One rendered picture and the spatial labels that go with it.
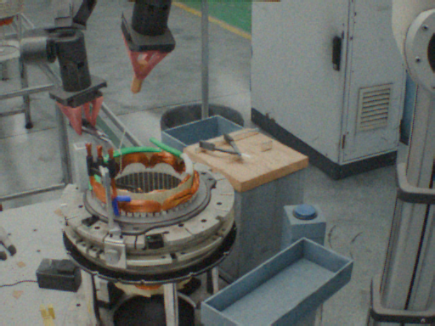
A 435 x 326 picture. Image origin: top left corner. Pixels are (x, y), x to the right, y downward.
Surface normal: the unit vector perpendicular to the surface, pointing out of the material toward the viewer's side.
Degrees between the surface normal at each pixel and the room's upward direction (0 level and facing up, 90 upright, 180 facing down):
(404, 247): 90
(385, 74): 89
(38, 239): 0
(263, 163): 0
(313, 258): 90
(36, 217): 0
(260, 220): 90
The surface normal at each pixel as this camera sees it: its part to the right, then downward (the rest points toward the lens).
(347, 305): 0.00, -0.90
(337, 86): -0.90, 0.19
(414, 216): -0.18, 0.43
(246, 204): 0.61, 0.35
